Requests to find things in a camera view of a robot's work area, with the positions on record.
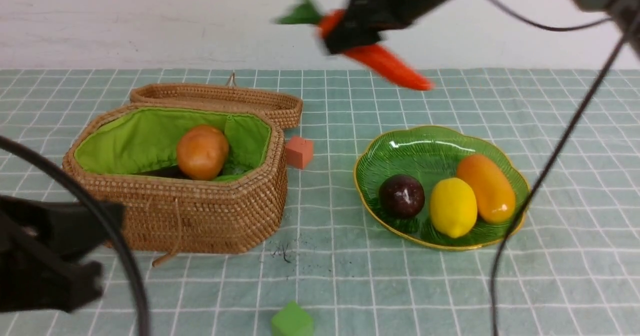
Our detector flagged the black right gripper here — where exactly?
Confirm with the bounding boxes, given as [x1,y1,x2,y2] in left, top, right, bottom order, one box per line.
[324,0,448,55]

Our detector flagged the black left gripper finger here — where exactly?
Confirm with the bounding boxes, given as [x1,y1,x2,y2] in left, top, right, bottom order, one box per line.
[0,195,109,313]

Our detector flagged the orange carrot green leaves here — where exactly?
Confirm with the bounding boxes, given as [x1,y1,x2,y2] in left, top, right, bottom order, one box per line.
[272,0,434,91]

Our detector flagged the dark purple mangosteen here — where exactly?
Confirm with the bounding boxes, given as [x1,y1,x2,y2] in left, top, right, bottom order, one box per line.
[377,174,426,220]

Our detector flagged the brown potato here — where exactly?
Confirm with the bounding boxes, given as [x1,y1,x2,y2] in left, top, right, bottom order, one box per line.
[176,125,230,181]

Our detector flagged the yellow lemon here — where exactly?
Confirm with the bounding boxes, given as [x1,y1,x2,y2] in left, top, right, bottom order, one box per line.
[429,178,478,239]

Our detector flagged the orange yellow mango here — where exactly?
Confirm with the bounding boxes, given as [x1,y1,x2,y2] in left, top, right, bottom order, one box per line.
[455,154,516,224]

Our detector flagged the purple eggplant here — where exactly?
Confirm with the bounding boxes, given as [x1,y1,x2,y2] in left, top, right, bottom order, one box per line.
[135,165,190,179]

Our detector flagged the green bitter gourd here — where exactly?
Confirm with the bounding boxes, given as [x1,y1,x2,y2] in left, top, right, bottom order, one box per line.
[212,163,254,182]

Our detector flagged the woven wicker basket lid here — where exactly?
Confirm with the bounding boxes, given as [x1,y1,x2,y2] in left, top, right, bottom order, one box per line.
[129,74,304,129]

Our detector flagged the woven wicker basket green lining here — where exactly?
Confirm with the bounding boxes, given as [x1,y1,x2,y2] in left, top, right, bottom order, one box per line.
[62,102,289,255]

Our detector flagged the orange foam cube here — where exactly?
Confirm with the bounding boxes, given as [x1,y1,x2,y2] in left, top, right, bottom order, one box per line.
[285,136,314,169]

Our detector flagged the green glass leaf plate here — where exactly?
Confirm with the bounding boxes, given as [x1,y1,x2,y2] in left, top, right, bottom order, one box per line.
[352,125,531,251]

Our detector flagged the green foam cube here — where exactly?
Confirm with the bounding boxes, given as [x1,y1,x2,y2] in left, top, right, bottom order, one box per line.
[270,301,314,336]

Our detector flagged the green checkered tablecloth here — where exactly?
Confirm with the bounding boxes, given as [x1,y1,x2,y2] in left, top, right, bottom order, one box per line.
[0,68,640,336]

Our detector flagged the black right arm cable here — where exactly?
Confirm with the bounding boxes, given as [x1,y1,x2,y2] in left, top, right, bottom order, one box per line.
[472,0,640,336]

